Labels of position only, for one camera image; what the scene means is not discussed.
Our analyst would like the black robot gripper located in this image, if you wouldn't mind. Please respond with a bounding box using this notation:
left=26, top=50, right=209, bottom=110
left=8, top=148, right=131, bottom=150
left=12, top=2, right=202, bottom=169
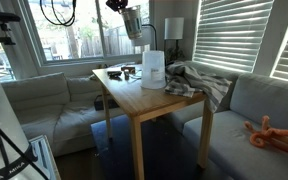
left=106, top=0, right=128, bottom=11

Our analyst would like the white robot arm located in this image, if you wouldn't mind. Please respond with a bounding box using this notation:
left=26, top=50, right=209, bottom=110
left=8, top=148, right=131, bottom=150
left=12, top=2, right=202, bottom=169
left=0, top=72, right=105, bottom=180

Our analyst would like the white upside-down plastic bucket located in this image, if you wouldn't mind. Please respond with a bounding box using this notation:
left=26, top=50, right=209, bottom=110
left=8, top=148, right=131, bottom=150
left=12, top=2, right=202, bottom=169
left=141, top=51, right=166, bottom=89

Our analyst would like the white floor lamp shade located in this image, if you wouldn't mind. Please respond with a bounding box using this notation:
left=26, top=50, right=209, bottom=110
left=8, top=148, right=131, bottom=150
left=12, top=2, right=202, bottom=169
left=131, top=24, right=157, bottom=50

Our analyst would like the white table lamp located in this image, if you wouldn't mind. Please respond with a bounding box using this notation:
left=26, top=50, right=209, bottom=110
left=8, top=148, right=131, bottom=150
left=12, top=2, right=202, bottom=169
left=164, top=17, right=184, bottom=62

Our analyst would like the small brown box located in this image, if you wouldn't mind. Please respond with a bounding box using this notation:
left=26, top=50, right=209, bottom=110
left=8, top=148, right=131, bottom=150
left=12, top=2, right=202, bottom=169
left=121, top=66, right=135, bottom=74

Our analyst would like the small dark bottle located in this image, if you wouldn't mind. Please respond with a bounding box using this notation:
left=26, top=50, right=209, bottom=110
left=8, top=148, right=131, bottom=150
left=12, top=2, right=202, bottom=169
left=124, top=70, right=130, bottom=80

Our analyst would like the black remote on table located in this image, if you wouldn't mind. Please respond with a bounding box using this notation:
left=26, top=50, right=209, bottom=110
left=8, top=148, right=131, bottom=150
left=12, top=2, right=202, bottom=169
left=107, top=71, right=122, bottom=76

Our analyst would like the wooden table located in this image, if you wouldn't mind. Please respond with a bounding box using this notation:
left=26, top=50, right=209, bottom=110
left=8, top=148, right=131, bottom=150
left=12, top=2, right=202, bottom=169
left=93, top=68, right=213, bottom=180

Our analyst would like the black box under table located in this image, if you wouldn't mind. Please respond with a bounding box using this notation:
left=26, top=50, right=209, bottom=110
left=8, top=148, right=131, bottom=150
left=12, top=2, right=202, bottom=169
left=93, top=93, right=121, bottom=112

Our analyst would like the grey striped cloth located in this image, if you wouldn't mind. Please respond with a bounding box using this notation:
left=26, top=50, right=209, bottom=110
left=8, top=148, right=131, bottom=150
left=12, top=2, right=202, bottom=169
left=164, top=62, right=231, bottom=113

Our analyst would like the left window blind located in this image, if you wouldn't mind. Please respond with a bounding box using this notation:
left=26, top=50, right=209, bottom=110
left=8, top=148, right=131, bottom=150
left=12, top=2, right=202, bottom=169
left=193, top=0, right=274, bottom=72

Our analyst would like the white left sofa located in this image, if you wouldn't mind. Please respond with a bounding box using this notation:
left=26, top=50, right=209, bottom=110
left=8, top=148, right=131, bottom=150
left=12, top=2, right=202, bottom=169
left=2, top=72, right=105, bottom=156

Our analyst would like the blue rug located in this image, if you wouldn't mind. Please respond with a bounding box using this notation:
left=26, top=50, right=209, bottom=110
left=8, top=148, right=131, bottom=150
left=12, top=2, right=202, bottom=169
left=91, top=115, right=233, bottom=180

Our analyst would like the grey right sofa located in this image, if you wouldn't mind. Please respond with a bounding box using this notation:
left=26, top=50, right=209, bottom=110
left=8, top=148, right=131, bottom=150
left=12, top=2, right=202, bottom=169
left=165, top=60, right=288, bottom=180

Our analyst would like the white framed panel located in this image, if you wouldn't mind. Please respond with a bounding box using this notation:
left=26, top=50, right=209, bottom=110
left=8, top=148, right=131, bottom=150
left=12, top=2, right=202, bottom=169
left=29, top=135, right=61, bottom=180

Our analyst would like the orange plush toy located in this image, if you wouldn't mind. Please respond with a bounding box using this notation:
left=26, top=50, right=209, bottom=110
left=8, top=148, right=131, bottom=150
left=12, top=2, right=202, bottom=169
left=244, top=115, right=288, bottom=152

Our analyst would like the black hanging cable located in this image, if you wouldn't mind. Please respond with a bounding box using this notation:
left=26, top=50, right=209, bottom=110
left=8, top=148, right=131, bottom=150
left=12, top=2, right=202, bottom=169
left=39, top=0, right=78, bottom=27

